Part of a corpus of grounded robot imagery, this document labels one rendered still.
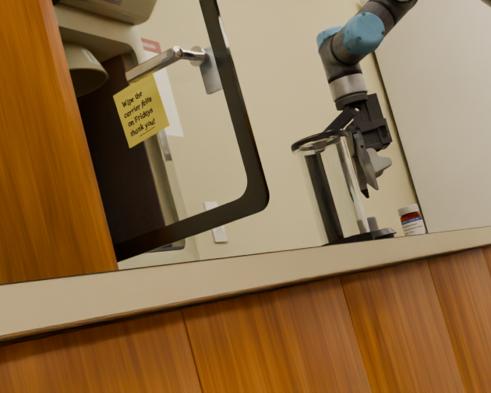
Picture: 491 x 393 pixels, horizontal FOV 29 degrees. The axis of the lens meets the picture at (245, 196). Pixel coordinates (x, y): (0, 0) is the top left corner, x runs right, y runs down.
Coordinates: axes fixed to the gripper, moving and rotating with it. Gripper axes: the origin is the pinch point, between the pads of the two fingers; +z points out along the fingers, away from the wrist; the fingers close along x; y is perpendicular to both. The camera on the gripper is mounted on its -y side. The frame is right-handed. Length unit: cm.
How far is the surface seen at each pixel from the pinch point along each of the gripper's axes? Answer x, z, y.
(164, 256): -44, 6, -42
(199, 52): -80, -15, -30
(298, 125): 133, -43, 8
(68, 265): -71, 6, -53
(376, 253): -49, 14, -11
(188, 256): -38, 6, -39
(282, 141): 118, -36, -1
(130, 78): -78, -14, -39
